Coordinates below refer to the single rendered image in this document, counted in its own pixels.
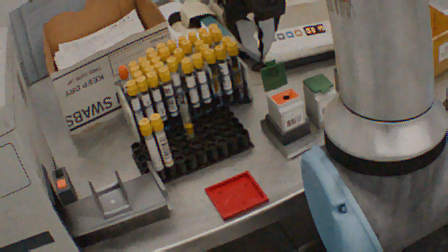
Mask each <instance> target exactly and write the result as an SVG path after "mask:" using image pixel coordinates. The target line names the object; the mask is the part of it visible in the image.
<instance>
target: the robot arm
mask: <svg viewBox="0 0 448 252"><path fill-rule="evenodd" d="M212 1H213V2H214V3H215V4H217V5H218V6H219V7H220V8H221V9H223V13H222V19H223V22H224V24H225V26H226V28H227V29H228V30H229V31H230V32H231V34H232V35H233V36H234V38H235V39H236V41H237V43H238V44H240V46H241V47H242V49H243V50H244V51H246V52H247V54H248V55H249V56H250V57H252V58H253V59H254V60H256V61H257V62H259V61H261V60H264V59H265V58H266V56H267V54H268V52H269V50H270V46H271V44H272V43H273V41H274V38H275V35H276V32H277V28H278V26H279V22H280V16H282V15H284V14H285V13H286V12H285V8H286V4H287V2H286V1H285V0H212ZM428 1H429V0H326V4H327V9H328V13H329V22H330V24H331V34H332V35H333V46H334V48H335V60H336V63H337V76H338V81H339V89H340V91H339V92H338V93H337V95H336V96H335V97H333V98H332V100H331V101H330V102H329V103H328V104H327V106H326V109H325V111H324V115H323V129H324V141H325V144H324V145H322V146H318V144H316V145H313V146H312V148H311V149H309V150H307V151H305V152H304V153H303V155H302V157H301V161H300V169H301V174H302V183H303V186H304V189H305V195H306V198H307V200H308V205H309V207H310V210H311V214H312V216H313V220H314V222H315V223H316V225H315V226H316V228H317V229H318V232H319V234H320V237H321V239H322V242H323V243H324V244H325V245H324V246H325V247H326V249H327V251H328V252H398V251H400V250H402V252H448V85H447V87H446V96H447V98H446V99H445V101H444V102H441V101H439V99H438V97H436V95H435V94H434V67H433V66H434V61H433V46H432V44H433V41H432V33H431V32H432V28H431V18H430V8H429V2H428ZM251 12H252V13H253V15H254V16H253V17H252V20H251V19H249V18H248V17H247V16H248V14H249V13H251ZM254 29H256V31H257V33H258V35H257V38H258V40H259V44H258V46H259V49H258V46H257V41H256V39H255V38H254V35H253V33H254Z"/></svg>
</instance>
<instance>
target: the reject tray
mask: <svg viewBox="0 0 448 252"><path fill-rule="evenodd" d="M204 190H205V193H206V195H208V196H209V198H210V199H211V201H212V203H213V204H214V206H215V208H216V209H217V210H218V212H219V213H220V215H221V217H222V218H223V220H224V221H227V220H229V219H231V218H233V217H235V216H238V215H240V214H242V213H244V212H246V211H249V210H251V209H253V208H255V207H258V206H261V205H263V204H265V203H267V202H269V197H268V196H267V195H266V194H265V193H264V192H263V190H262V189H261V188H260V186H259V185H258V183H257V182H256V181H255V179H254V178H253V177H252V175H251V174H250V173H249V171H248V170H247V171H245V172H242V173H240V174H238V175H234V176H232V177H230V178H227V179H225V180H223V181H221V182H218V183H216V184H214V185H210V186H208V187H206V188H204Z"/></svg>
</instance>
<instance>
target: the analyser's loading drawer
mask: <svg viewBox="0 0 448 252"><path fill-rule="evenodd" d="M147 163H148V166H149V169H150V173H147V174H146V173H145V174H143V175H141V176H139V177H136V178H134V179H133V180H131V179H130V180H128V181H126V182H124V183H122V181H121V179H120V176H119V174H118V172H117V170H115V174H116V177H117V179H118V182H117V181H116V182H114V183H112V184H109V185H106V186H104V187H102V188H98V189H97V190H94V188H93V185H92V182H91V181H88V184H89V187H90V189H91V192H92V195H91V196H88V197H86V198H82V199H81V200H79V201H78V200H77V201H76V202H74V203H73V202H72V203H71V204H67V205H66V206H63V207H61V208H60V207H59V208H58V209H56V210H57V211H58V213H59V215H60V217H61V219H62V220H63V222H64V224H65V225H66V227H67V229H68V230H69V232H70V234H71V236H73V237H74V238H75V237H77V236H80V235H83V234H87V233H88V232H89V233H90V232H91V231H95V230H98V229H100V228H104V227H107V226H108V225H112V224H114V223H118V222H119V221H123V220H125V219H129V218H131V217H135V216H137V215H139V214H143V213H145V212H147V211H151V210H153V209H156V208H157V207H158V208H159V207H162V206H164V205H166V204H167V206H168V208H169V210H170V209H172V208H173V206H172V203H171V201H170V200H169V197H168V194H167V191H166V188H165V186H164V184H163V182H162V181H161V179H160V177H159V175H158V173H157V171H156V169H155V167H154V165H153V164H152V162H151V161H149V162H147ZM112 200H115V204H112V202H111V201H112Z"/></svg>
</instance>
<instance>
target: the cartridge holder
mask: <svg viewBox="0 0 448 252"><path fill-rule="evenodd" d="M260 123H261V127H262V128H263V129H264V130H265V132H266V133H267V134H268V135H269V136H270V138H271V140H272V141H273V142H274V143H275V144H276V145H277V146H278V148H279V149H280V150H281V151H282V152H283V153H284V155H285V156H286V157H287V158H288V159H289V158H292V157H294V156H296V155H298V154H301V153H302V152H303V151H304V150H306V149H309V148H311V147H312V146H313V145H316V144H318V138H317V137H316V136H315V135H314V134H313V133H312V132H311V131H310V124H309V121H308V119H307V118H306V122H304V123H302V124H300V125H297V126H295V127H293V128H290V129H288V130H286V131H282V130H281V129H280V128H279V127H278V126H277V125H276V123H275V122H274V121H273V120H272V119H271V118H270V117H269V113H267V114H265V119H263V120H261V121H260Z"/></svg>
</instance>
